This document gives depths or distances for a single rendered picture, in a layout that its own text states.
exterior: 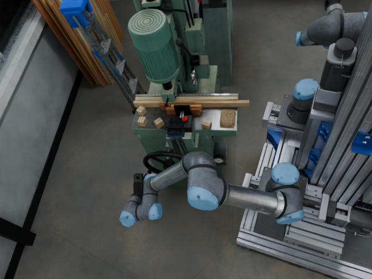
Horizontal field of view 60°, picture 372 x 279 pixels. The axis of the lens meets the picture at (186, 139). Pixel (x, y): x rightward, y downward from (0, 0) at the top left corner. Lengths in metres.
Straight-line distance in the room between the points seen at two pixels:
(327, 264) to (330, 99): 1.18
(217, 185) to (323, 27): 0.76
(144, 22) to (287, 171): 0.89
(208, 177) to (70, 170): 1.99
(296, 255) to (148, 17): 1.62
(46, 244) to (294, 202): 2.03
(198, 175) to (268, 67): 2.18
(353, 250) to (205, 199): 1.33
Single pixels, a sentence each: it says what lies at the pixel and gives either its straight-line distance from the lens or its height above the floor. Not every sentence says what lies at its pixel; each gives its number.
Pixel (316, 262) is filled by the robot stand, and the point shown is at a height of 0.23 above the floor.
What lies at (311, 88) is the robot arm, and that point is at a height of 1.05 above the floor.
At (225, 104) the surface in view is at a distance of 1.81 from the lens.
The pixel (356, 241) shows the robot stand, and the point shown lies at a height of 0.21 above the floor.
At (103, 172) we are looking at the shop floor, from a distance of 2.88.
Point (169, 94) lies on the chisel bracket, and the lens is 1.73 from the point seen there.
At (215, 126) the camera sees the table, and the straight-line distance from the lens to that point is 1.77.
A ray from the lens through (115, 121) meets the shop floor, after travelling 3.12.
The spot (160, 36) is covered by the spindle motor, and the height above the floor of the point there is 1.48.
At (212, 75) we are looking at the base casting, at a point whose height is 0.80.
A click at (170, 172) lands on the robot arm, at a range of 1.41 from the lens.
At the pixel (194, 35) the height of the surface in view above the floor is 1.27.
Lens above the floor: 2.38
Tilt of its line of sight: 58 degrees down
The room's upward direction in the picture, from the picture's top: 17 degrees counter-clockwise
